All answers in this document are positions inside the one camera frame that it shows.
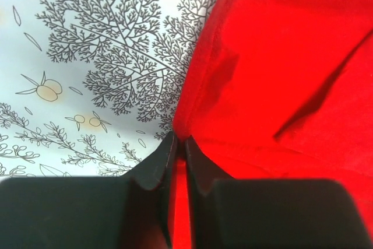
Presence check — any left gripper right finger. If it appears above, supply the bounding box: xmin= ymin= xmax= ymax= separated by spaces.
xmin=185 ymin=138 xmax=372 ymax=248

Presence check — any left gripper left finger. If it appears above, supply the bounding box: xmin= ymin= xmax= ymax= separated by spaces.
xmin=1 ymin=132 xmax=178 ymax=248

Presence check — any red t shirt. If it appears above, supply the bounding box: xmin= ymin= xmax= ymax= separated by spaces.
xmin=173 ymin=0 xmax=372 ymax=248

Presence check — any floral tablecloth mat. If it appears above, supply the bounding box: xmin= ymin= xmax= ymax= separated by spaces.
xmin=1 ymin=0 xmax=217 ymax=179

